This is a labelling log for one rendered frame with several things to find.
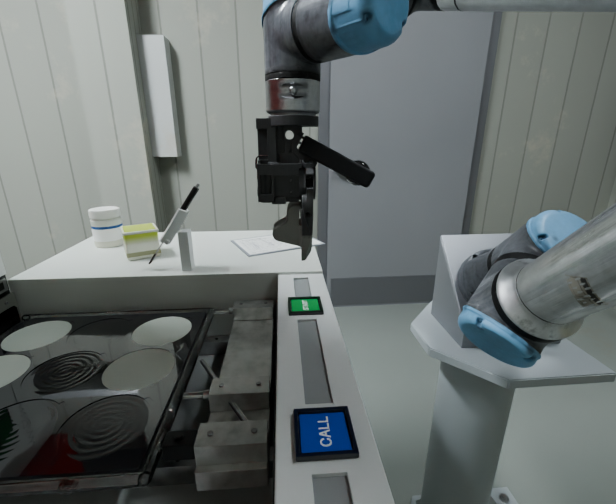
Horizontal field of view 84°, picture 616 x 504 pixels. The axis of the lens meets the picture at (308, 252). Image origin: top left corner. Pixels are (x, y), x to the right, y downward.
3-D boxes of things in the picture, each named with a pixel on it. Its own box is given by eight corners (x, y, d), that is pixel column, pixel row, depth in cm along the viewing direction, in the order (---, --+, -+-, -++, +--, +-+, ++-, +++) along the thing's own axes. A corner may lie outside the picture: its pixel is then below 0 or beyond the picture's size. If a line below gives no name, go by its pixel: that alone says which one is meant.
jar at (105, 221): (89, 248, 86) (81, 211, 83) (103, 240, 93) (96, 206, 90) (118, 248, 87) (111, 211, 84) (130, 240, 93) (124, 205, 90)
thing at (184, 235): (163, 272, 71) (153, 209, 66) (168, 266, 74) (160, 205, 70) (193, 271, 71) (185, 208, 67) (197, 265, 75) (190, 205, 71)
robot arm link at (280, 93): (317, 86, 50) (323, 77, 42) (317, 120, 52) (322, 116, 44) (266, 86, 50) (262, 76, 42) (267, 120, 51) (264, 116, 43)
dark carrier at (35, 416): (-224, 498, 33) (-227, 493, 33) (25, 320, 66) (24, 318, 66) (139, 473, 36) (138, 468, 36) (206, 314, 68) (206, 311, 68)
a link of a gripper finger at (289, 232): (273, 260, 54) (272, 202, 51) (311, 259, 55) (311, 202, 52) (273, 267, 51) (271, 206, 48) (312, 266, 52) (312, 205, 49)
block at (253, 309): (233, 320, 69) (232, 307, 68) (235, 312, 72) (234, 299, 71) (273, 319, 69) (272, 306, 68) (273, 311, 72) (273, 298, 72)
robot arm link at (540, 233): (564, 265, 65) (629, 231, 52) (534, 318, 60) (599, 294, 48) (507, 227, 67) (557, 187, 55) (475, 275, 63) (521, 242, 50)
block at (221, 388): (209, 412, 46) (207, 394, 45) (214, 394, 49) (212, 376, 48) (269, 408, 46) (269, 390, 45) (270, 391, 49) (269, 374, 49)
